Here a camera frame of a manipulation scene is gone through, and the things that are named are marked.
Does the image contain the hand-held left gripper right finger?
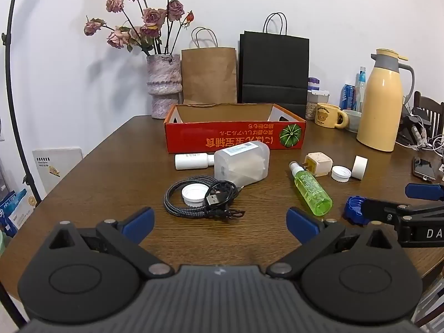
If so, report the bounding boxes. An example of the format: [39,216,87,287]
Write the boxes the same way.
[286,207,394,280]

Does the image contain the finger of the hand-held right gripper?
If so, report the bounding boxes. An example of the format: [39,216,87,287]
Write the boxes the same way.
[405,183,444,202]
[360,198,413,224]

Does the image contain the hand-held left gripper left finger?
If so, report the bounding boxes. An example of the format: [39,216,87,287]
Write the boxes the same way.
[47,207,175,279]

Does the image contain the blue bottle cap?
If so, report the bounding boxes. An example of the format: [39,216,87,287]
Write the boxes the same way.
[343,196,373,226]

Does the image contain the green spray bottle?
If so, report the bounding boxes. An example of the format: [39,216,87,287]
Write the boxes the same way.
[289,161,334,216]

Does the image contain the grey braided cable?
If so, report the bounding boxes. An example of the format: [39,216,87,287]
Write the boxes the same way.
[164,179,223,220]

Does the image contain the large white bottle cap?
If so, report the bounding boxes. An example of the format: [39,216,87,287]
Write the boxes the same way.
[182,185,210,206]

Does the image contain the cream charger plug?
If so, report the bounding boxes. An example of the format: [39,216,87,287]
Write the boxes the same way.
[304,151,334,176]

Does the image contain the white spray bottle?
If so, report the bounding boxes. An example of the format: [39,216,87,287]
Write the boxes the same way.
[174,153,216,170]

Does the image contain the black usb cable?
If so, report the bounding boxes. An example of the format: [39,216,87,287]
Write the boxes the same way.
[205,180,248,221]

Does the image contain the red cardboard box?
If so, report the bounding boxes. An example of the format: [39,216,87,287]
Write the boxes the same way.
[164,103,307,154]

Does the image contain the smartphone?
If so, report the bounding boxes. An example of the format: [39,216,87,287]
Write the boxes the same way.
[412,157,437,181]

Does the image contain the white tape roll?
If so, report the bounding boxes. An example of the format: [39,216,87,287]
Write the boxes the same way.
[352,155,369,180]

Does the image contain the small ribbed white cap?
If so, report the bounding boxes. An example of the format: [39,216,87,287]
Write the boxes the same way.
[331,165,352,182]

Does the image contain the black folding device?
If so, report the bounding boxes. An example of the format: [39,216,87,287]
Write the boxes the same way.
[395,106,428,147]

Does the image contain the translucent plastic container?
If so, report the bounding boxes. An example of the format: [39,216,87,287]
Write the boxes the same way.
[213,142,270,188]

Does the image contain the dark wooden chair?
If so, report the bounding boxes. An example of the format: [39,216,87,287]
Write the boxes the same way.
[413,91,444,137]

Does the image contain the yellow thermos jug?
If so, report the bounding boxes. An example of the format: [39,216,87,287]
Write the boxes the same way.
[356,49,416,152]

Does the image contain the white box on floor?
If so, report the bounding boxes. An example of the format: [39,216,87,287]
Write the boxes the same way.
[32,148,84,198]

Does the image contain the yellow bear mug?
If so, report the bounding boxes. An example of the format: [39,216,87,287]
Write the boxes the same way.
[314,103,349,130]

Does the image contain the blue drink can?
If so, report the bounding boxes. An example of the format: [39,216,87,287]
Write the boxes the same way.
[340,84,356,112]

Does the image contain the clear oat container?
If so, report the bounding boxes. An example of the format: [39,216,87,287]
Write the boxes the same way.
[305,89,330,120]

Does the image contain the clear glass bottle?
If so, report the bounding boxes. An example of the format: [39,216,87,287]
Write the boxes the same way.
[354,67,368,112]

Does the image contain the black lamp stand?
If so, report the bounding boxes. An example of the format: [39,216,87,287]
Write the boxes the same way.
[0,0,42,330]

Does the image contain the blue cardboard boxes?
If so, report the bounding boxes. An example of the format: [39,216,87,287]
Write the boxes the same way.
[0,189,37,238]

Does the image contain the pink mottled vase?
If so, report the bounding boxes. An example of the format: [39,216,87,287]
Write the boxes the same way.
[146,54,183,119]

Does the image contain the black paper bag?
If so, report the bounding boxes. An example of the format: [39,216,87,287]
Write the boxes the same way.
[238,13,310,112]

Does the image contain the brown paper bag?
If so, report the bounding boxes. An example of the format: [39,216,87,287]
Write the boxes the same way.
[181,27,238,105]

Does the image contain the dried rose bouquet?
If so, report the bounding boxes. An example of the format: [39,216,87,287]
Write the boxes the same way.
[84,0,195,56]

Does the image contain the tangle of white cables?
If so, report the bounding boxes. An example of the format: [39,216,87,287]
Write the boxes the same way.
[402,104,444,157]

